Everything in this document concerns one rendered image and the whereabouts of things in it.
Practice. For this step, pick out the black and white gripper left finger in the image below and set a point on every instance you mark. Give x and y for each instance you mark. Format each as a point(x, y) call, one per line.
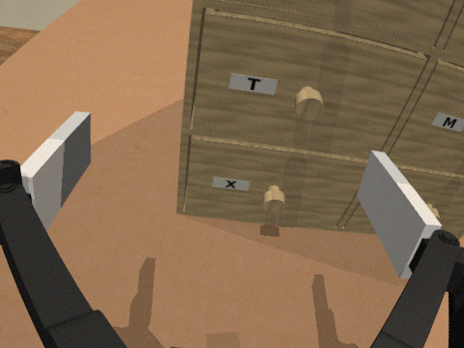
point(31, 196)

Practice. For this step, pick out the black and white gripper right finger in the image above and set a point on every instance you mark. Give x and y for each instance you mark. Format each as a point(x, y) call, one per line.
point(411, 235)

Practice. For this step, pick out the light wooden chest of drawers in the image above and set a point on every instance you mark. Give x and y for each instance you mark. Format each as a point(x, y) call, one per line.
point(194, 47)

